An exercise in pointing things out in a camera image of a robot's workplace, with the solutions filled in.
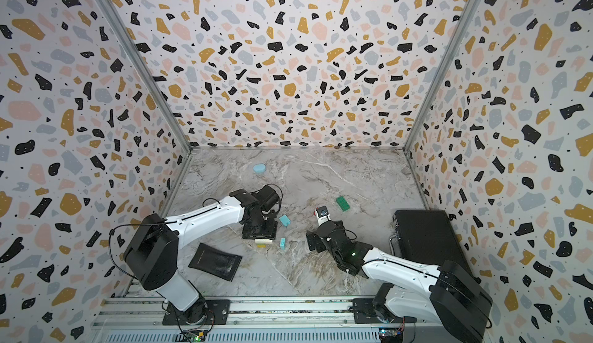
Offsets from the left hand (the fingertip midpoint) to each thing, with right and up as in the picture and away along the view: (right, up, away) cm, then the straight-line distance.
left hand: (271, 236), depth 84 cm
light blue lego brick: (+4, +4, +10) cm, 11 cm away
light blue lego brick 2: (+4, -3, +1) cm, 5 cm away
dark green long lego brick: (+28, +10, +15) cm, 33 cm away
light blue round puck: (-11, +25, +29) cm, 40 cm away
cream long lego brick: (-3, -2, -1) cm, 3 cm away
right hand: (+17, +3, 0) cm, 18 cm away
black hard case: (+57, 0, 0) cm, 57 cm away
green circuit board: (-21, -26, -14) cm, 36 cm away
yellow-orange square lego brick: (-4, -4, +3) cm, 7 cm away
